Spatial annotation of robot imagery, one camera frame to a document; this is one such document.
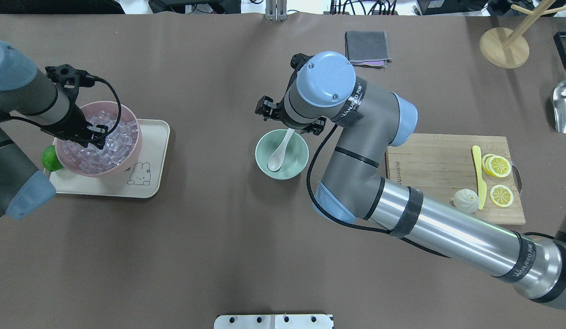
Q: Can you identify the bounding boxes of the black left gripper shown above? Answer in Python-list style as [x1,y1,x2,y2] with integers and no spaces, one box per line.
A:
[40,103,121,150]

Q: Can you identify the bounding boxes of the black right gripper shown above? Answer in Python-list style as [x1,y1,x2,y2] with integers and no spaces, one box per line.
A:
[255,96,327,136]

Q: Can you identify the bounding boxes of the white ceramic spoon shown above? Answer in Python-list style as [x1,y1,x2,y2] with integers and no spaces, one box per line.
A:
[267,128,296,172]

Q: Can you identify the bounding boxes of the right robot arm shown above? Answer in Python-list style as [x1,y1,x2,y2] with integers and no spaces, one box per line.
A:
[255,51,566,310]

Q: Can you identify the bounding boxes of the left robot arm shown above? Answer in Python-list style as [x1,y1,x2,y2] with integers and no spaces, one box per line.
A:
[0,40,116,219]

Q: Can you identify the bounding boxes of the pile of clear ice cubes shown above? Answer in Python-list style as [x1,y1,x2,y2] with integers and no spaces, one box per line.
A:
[60,109,139,174]

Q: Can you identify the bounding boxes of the pink bowl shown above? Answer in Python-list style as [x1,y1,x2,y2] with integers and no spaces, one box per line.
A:
[54,101,143,178]

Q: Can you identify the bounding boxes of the mint green bowl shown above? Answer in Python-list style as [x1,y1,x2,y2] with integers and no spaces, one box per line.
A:
[255,129,309,180]

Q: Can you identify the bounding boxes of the green lime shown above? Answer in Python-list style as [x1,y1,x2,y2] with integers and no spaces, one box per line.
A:
[41,144,63,172]

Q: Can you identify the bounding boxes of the cream rabbit tray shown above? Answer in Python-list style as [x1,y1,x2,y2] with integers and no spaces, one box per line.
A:
[43,119,170,199]

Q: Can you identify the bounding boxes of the grey folded cloth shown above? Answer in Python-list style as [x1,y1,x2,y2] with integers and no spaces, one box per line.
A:
[344,31,393,68]

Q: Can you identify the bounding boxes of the white steamed bun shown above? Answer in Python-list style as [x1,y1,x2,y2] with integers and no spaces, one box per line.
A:
[450,189,481,214]

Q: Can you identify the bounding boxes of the yellow plastic knife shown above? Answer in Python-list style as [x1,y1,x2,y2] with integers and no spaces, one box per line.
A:
[471,144,487,210]

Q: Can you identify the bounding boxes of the stacked lemon slices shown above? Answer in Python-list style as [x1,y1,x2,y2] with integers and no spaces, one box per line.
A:
[481,154,511,178]

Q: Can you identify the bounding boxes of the single lemon slice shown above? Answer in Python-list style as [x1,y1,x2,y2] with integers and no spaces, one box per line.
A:
[489,185,514,207]

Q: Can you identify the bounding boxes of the wooden mug tree stand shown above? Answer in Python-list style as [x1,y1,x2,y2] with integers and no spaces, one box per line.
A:
[479,0,566,69]

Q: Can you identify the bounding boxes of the black glass rack tray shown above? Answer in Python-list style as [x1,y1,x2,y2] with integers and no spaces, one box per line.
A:
[553,31,566,69]

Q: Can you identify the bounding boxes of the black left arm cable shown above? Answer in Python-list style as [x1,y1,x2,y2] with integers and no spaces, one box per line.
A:
[9,75,122,143]

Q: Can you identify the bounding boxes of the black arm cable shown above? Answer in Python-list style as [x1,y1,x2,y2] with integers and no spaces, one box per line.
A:
[307,123,450,259]
[9,75,122,143]

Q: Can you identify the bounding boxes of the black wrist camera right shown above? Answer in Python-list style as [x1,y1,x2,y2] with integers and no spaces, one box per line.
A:
[287,53,313,89]

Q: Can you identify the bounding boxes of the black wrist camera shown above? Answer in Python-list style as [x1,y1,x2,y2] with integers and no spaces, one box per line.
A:
[287,53,313,89]
[45,64,96,103]

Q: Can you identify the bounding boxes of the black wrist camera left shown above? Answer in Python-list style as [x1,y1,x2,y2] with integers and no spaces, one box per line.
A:
[45,64,96,103]

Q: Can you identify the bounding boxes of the aluminium frame post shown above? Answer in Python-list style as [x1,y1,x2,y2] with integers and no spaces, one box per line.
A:
[264,0,288,21]

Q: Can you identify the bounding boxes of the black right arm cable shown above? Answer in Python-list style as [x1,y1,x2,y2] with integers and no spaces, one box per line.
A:
[307,123,450,259]

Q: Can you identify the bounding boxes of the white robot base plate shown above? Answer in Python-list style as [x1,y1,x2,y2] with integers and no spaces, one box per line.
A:
[213,313,335,329]

